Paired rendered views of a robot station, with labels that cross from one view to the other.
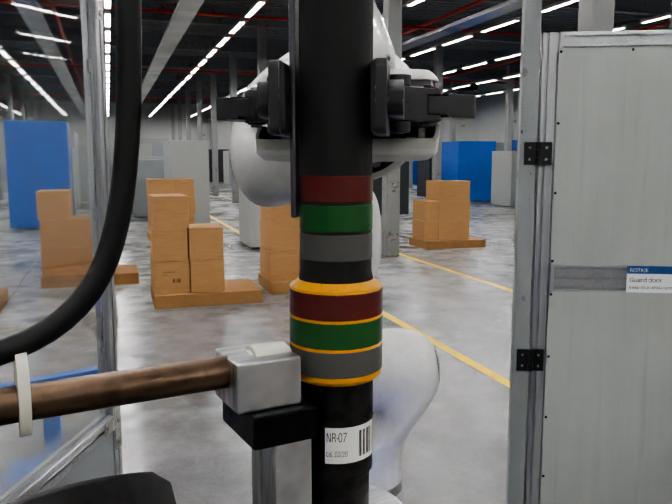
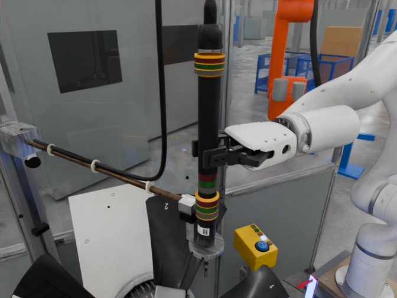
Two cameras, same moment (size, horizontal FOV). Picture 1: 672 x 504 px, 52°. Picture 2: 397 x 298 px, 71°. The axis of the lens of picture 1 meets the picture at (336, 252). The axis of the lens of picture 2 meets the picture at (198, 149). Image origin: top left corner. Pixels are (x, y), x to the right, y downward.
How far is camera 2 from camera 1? 43 cm
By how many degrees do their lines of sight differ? 59
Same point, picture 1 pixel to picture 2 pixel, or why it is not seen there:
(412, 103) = (231, 158)
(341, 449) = (199, 230)
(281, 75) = (193, 145)
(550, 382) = not seen: outside the picture
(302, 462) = (191, 227)
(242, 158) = not seen: hidden behind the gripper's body
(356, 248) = (202, 190)
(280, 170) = not seen: hidden behind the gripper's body
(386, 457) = (381, 243)
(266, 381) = (184, 207)
